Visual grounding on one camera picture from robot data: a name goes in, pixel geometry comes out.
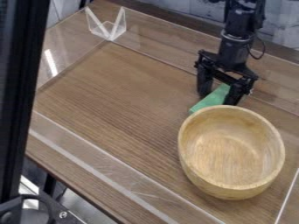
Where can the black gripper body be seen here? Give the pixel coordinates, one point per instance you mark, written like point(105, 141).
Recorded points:
point(227, 64)

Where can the black metal frame post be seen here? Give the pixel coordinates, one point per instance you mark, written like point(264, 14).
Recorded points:
point(22, 23)

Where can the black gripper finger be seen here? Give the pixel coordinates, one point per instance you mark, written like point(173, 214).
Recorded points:
point(204, 81)
point(236, 91)

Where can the brown wooden bowl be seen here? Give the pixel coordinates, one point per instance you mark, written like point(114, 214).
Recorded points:
point(231, 152)

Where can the black table leg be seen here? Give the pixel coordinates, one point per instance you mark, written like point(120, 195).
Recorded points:
point(49, 185)

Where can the green rectangular block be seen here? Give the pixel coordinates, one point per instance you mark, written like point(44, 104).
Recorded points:
point(213, 99)

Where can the grey metal base plate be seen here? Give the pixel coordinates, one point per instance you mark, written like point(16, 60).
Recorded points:
point(57, 214)

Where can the clear acrylic corner bracket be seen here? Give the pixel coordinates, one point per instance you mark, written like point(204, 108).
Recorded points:
point(106, 30)

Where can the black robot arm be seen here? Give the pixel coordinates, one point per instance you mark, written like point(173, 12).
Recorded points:
point(244, 16)

